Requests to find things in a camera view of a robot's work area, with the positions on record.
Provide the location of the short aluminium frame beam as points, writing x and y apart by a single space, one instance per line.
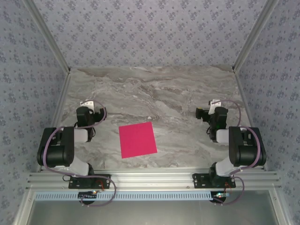
23 208
280 208

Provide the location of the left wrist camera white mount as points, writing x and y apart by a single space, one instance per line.
87 104

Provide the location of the aluminium mounting rail beam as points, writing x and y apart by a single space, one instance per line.
150 180

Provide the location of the pink paper sheet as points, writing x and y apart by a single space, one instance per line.
137 140

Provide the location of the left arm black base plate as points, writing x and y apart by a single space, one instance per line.
75 185

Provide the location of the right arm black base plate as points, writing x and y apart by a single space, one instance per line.
198 181

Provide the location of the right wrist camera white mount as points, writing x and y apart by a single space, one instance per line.
214 105

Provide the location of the small black electronics board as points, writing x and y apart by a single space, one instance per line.
86 195
219 195

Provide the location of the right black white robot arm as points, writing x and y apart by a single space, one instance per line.
246 152

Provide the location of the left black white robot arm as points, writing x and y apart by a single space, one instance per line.
58 154

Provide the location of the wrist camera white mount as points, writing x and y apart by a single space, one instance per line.
214 105
87 104

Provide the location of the aluminium frame post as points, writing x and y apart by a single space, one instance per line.
253 35
48 35

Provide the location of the grey metal sheet panel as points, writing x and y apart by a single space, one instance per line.
150 213

